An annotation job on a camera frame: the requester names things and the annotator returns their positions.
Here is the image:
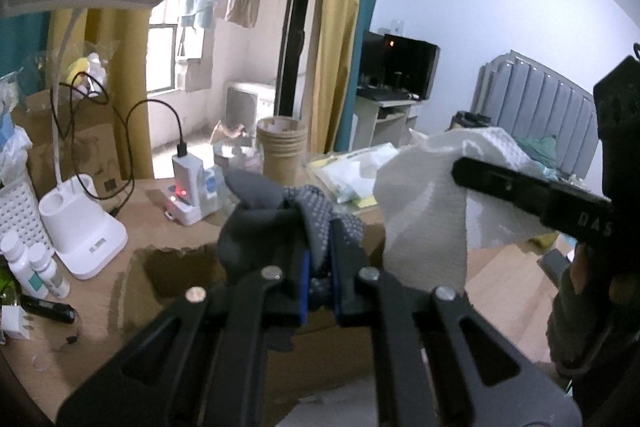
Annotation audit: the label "black pen-shaped device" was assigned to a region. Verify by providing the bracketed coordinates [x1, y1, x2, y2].
[20, 294, 76, 326]

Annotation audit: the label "stack of paper cups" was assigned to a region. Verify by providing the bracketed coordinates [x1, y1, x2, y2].
[256, 117, 307, 186]

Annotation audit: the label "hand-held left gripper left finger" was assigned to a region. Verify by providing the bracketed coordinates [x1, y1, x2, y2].
[55, 251, 313, 427]

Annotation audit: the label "white textured cloth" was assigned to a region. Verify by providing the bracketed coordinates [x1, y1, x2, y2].
[372, 127, 553, 293]

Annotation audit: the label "black television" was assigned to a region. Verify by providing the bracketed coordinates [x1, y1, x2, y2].
[357, 31, 441, 100]

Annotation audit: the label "white desk lamp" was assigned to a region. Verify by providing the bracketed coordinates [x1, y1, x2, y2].
[0, 0, 184, 281]

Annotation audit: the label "clear plastic jar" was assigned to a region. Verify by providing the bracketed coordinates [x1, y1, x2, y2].
[212, 142, 264, 178]

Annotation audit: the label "green cloth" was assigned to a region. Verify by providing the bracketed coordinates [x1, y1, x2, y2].
[515, 136, 559, 168]

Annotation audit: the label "white plug adapter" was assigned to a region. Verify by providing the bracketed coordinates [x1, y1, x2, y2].
[0, 304, 32, 341]

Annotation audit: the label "closed brown cardboard box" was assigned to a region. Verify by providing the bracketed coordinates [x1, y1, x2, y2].
[12, 89, 124, 200]

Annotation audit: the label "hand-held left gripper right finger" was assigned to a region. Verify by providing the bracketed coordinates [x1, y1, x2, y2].
[330, 227, 583, 427]

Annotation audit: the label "white perforated basket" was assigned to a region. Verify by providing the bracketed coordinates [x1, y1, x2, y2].
[0, 167, 54, 258]

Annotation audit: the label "yellow curtain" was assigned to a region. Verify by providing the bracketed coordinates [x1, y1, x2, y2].
[300, 0, 374, 152]
[47, 0, 194, 180]

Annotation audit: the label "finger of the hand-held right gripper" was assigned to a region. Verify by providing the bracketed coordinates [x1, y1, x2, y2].
[452, 156, 614, 241]

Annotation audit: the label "blue and white plastic bags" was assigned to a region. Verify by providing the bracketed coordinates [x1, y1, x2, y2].
[0, 72, 34, 188]

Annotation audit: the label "black door frame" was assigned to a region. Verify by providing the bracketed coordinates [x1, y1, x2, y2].
[272, 0, 329, 118]

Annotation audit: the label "white floor appliance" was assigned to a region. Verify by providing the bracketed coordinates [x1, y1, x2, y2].
[225, 81, 276, 134]

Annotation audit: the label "white pill bottle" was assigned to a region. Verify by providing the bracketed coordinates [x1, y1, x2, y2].
[0, 232, 50, 301]
[27, 243, 71, 299]

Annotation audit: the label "white charging dock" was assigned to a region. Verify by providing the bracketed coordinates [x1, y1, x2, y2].
[162, 154, 221, 226]

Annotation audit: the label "window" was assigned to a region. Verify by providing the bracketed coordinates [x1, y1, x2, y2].
[147, 22, 206, 94]

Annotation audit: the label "black charging cable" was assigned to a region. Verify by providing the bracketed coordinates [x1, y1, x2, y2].
[50, 69, 190, 215]

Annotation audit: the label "person's right hand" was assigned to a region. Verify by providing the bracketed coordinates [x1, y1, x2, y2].
[546, 247, 617, 379]

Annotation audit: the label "white television stand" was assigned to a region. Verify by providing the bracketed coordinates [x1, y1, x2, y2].
[352, 89, 431, 152]

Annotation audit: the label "pile of white plastic packets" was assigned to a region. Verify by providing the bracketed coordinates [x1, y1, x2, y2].
[307, 142, 401, 208]

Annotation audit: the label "grey padded headboard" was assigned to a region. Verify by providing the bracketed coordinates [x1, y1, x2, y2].
[470, 49, 601, 172]

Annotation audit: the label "clear bag with yellow toy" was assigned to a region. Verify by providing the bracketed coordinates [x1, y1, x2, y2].
[37, 39, 121, 102]

